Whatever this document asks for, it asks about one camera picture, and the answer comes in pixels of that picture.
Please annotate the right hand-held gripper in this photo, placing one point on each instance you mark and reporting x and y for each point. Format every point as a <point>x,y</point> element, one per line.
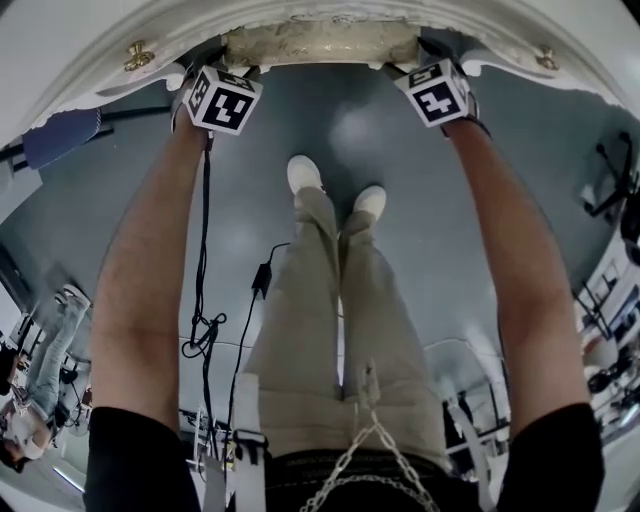
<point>437,97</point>

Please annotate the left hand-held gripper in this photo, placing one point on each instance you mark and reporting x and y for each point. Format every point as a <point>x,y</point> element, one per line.
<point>225,102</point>

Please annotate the person's right forearm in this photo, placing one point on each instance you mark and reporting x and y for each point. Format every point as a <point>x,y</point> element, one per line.
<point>520,280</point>

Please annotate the person's left forearm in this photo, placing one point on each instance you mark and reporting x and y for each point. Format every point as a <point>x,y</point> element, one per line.
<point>145,270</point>

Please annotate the brass drawer knob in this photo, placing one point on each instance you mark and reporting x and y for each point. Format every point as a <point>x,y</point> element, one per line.
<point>546,57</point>
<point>136,56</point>

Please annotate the white ornate table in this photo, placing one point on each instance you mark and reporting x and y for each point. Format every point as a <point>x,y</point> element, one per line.
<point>85,60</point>

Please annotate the person's white left shoe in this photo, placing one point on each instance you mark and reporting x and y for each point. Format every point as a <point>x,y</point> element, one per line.
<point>302,172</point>

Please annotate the person's white shoe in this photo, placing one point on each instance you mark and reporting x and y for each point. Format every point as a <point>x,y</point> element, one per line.
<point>302,172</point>
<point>371,200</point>

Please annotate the person's white right shoe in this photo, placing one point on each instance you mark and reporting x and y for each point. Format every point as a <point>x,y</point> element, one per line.
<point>371,200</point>

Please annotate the blue fabric chair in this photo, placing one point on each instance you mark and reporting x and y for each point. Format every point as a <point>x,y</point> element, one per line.
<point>62,137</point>

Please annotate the black office chair base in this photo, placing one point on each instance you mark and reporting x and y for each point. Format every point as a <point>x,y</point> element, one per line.
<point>612,185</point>

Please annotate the person's beige trousers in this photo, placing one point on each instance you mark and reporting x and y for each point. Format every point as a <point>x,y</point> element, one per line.
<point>310,320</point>

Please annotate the person's black shirt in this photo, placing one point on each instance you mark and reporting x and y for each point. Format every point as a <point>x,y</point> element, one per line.
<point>135,465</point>

